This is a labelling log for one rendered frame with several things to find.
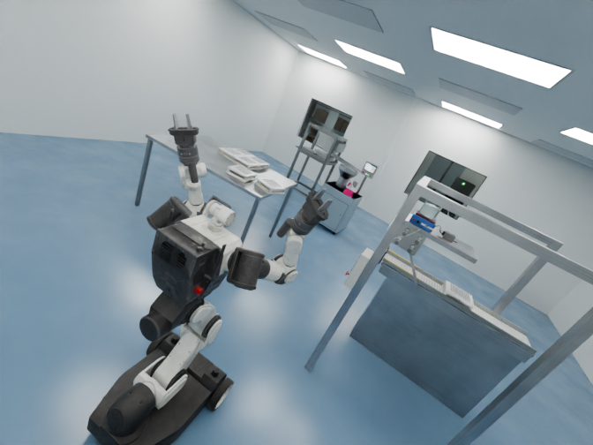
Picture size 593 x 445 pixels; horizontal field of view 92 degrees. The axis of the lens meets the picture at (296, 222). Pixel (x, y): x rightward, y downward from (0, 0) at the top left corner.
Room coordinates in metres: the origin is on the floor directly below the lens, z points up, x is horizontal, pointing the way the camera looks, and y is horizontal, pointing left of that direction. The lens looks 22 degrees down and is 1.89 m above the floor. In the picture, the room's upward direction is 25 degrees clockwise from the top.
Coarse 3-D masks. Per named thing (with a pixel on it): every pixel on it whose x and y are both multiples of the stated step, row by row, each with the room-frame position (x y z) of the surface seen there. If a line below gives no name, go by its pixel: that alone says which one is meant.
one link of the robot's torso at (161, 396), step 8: (152, 368) 1.06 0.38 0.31; (144, 376) 0.99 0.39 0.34; (184, 376) 1.09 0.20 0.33; (152, 384) 0.97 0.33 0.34; (176, 384) 1.03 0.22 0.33; (160, 392) 0.95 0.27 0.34; (168, 392) 0.97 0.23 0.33; (176, 392) 1.04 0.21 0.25; (160, 400) 0.93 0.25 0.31; (168, 400) 0.98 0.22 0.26
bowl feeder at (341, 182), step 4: (340, 164) 5.24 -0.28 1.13; (340, 168) 5.18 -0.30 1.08; (344, 168) 5.12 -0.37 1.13; (348, 168) 5.42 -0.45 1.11; (340, 172) 5.21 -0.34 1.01; (344, 172) 5.12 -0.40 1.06; (348, 172) 5.10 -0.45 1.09; (352, 172) 5.11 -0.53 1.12; (356, 172) 5.16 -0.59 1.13; (340, 176) 5.24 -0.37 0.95; (344, 176) 5.16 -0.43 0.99; (348, 176) 5.14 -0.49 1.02; (352, 176) 5.15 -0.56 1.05; (340, 180) 5.20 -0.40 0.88; (344, 180) 5.19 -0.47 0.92; (348, 180) 5.23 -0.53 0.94; (336, 184) 5.23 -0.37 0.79; (340, 184) 5.19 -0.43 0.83; (344, 184) 5.20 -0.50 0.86; (352, 184) 5.13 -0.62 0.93; (356, 184) 5.10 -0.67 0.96; (344, 188) 5.25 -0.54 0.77
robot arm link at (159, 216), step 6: (168, 204) 1.07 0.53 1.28; (156, 210) 1.06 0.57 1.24; (162, 210) 1.05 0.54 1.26; (168, 210) 1.06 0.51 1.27; (174, 210) 1.06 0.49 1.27; (150, 216) 1.04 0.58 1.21; (156, 216) 1.04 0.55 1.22; (162, 216) 1.04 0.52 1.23; (168, 216) 1.05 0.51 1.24; (174, 216) 1.07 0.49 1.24; (156, 222) 1.03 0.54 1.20; (162, 222) 1.04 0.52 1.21
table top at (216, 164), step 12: (168, 144) 2.96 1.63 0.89; (204, 144) 3.57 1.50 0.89; (216, 144) 3.83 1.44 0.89; (204, 156) 3.10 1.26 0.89; (216, 156) 3.30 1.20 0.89; (216, 168) 2.92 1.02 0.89; (228, 180) 2.76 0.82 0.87; (240, 180) 2.88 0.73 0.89; (252, 180) 3.06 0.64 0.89; (276, 180) 3.46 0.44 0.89; (288, 180) 3.68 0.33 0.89; (252, 192) 2.70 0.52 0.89; (264, 192) 2.84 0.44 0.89
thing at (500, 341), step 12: (384, 264) 2.42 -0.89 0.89; (396, 276) 2.38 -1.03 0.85; (408, 288) 2.33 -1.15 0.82; (420, 288) 2.31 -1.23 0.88; (432, 300) 2.26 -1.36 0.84; (444, 300) 2.24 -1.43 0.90; (444, 312) 2.22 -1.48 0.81; (456, 312) 2.20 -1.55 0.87; (468, 324) 2.16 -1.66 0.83; (480, 324) 2.14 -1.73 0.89; (492, 336) 2.10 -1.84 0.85; (504, 336) 2.09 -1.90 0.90; (504, 348) 2.06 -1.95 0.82; (516, 348) 2.04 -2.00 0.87
